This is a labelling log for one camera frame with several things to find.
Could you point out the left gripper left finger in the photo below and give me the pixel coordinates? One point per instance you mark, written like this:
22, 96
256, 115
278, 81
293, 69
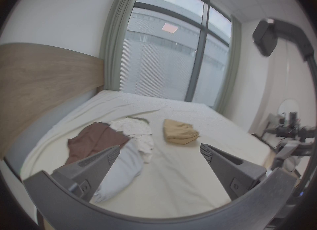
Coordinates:
95, 168

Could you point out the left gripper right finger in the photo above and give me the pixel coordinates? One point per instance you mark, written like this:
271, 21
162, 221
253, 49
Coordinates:
227, 168

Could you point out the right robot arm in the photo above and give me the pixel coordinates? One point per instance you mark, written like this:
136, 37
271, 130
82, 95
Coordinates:
288, 131

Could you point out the bed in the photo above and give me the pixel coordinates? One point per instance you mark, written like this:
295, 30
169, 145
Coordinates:
173, 169

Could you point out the pale blue garment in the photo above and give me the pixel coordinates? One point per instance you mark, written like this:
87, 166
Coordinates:
123, 172

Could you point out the brown garment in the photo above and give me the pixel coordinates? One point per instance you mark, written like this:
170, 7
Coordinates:
95, 137

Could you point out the white printed garment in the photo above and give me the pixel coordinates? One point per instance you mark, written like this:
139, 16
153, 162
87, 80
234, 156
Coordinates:
135, 128

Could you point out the tan garment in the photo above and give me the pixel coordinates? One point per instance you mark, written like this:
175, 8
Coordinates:
179, 132

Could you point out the grey-green curtain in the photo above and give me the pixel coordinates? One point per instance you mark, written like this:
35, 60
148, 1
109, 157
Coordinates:
115, 38
229, 70

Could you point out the window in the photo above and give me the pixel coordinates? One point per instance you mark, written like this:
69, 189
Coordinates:
163, 58

